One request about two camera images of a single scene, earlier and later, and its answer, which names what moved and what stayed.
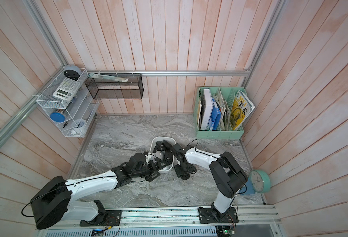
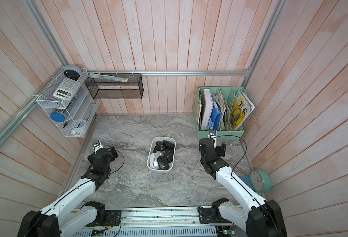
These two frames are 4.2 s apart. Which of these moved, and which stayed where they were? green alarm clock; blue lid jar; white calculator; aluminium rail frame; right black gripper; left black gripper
Moved: left black gripper; right black gripper
Stayed: green alarm clock; white calculator; aluminium rail frame; blue lid jar
